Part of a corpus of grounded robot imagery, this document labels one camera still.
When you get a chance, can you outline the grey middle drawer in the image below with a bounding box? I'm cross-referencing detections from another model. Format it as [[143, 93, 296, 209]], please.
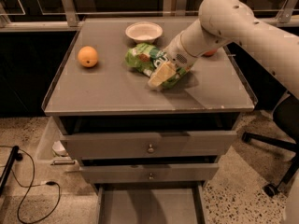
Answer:
[[80, 163, 219, 184]]

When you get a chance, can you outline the grey top drawer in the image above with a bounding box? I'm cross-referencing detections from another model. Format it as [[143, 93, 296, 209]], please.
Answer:
[[61, 131, 236, 160]]

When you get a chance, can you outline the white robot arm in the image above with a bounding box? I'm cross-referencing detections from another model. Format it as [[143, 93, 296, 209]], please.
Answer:
[[149, 0, 299, 153]]

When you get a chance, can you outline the green rice chip bag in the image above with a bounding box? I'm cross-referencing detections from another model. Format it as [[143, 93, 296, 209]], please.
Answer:
[[125, 43, 188, 90]]

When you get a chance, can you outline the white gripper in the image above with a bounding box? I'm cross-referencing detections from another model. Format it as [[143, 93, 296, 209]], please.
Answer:
[[148, 33, 198, 89]]

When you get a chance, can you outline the red apple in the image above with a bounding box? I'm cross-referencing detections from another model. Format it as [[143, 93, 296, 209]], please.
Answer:
[[203, 49, 218, 57]]

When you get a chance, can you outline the white paper bowl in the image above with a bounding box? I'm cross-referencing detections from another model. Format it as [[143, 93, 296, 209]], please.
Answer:
[[125, 21, 163, 44]]

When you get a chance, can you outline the grey bottom drawer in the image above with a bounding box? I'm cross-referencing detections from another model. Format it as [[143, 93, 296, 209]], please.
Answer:
[[96, 182, 209, 224]]

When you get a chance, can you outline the clear plastic bin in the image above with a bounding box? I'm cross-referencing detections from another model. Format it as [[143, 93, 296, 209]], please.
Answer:
[[34, 118, 78, 172]]

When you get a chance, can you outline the grey drawer cabinet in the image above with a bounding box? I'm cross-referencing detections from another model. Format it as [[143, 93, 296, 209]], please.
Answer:
[[41, 15, 258, 224]]

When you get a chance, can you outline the grey drawer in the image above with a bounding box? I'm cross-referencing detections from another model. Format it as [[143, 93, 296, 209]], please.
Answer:
[[96, 182, 209, 224], [80, 163, 219, 184], [61, 131, 236, 160]]

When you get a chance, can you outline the black office chair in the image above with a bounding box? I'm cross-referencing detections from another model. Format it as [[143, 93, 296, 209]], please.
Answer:
[[242, 92, 299, 197]]

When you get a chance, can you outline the orange fruit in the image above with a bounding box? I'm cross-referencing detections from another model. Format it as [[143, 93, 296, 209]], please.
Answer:
[[78, 46, 98, 68]]

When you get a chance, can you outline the metal window rail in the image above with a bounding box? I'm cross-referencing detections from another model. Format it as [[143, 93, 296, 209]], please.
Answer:
[[0, 0, 299, 32]]

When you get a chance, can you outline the black stand leg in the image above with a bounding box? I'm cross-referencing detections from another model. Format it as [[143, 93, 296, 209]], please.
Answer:
[[0, 146, 19, 196]]

